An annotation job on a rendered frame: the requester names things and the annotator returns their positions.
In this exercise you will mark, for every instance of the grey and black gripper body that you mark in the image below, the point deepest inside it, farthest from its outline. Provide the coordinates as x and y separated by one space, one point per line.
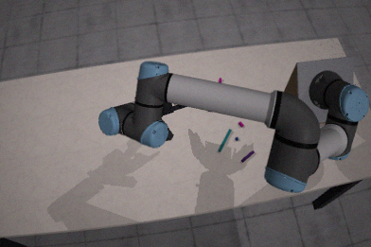
166 107

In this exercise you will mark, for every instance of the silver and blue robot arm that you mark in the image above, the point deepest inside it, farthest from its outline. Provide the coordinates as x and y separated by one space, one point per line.
297 133

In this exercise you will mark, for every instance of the purple rod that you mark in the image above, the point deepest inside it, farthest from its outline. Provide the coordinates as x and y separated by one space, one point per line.
247 156

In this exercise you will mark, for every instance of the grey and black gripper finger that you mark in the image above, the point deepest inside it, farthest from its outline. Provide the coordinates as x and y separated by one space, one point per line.
176 107

